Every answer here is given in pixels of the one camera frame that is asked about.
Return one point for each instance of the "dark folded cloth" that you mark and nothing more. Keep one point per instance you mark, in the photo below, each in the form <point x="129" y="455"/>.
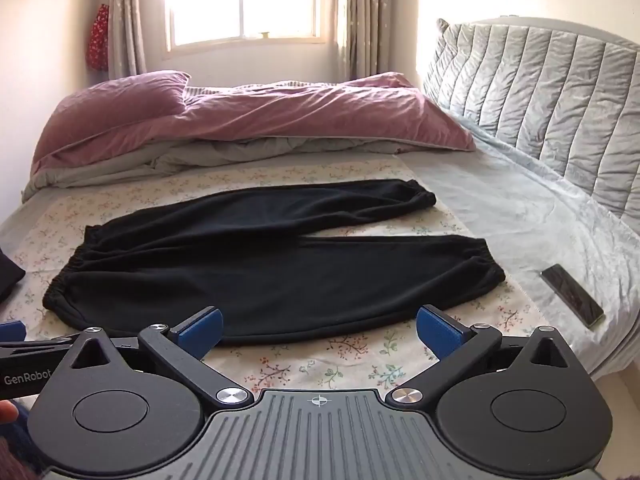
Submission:
<point x="10" y="275"/>

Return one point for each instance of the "black pants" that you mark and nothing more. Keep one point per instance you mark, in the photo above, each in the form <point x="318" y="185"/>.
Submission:
<point x="275" y="280"/>

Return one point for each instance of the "red floral hanging bag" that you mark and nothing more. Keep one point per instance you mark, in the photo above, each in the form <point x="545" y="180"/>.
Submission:
<point x="97" y="40"/>

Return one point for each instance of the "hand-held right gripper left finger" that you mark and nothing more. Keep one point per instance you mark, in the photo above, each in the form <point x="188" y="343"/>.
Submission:
<point x="205" y="332"/>

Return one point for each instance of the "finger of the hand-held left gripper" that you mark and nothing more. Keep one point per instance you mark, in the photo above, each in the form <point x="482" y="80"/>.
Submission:
<point x="11" y="331"/>

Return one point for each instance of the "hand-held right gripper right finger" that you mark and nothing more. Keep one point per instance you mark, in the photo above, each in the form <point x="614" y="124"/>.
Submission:
<point x="435" y="332"/>

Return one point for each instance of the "grey patterned curtain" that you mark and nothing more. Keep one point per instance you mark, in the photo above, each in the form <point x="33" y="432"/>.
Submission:
<point x="132" y="15"/>
<point x="375" y="15"/>

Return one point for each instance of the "floral bed sheet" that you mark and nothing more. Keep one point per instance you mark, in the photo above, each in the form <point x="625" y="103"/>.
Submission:
<point x="150" y="195"/>

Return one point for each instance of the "person's left forearm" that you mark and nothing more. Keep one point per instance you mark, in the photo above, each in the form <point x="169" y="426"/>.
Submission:
<point x="12" y="447"/>

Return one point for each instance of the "window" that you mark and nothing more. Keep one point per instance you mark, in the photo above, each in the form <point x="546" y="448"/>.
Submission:
<point x="240" y="0"/>

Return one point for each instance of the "person's left hand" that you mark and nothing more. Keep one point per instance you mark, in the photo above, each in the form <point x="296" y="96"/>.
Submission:
<point x="7" y="412"/>

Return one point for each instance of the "pink pillow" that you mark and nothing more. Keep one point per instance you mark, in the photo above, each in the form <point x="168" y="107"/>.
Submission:
<point x="110" y="110"/>

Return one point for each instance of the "pale blue patterned cloth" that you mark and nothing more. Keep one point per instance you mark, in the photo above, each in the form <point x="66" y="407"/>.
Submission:
<point x="590" y="220"/>

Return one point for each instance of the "black smartphone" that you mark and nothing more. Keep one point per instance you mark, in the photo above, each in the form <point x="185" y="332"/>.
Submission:
<point x="572" y="295"/>

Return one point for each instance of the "pink and grey duvet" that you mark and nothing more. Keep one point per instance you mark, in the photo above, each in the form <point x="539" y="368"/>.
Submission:
<point x="325" y="110"/>

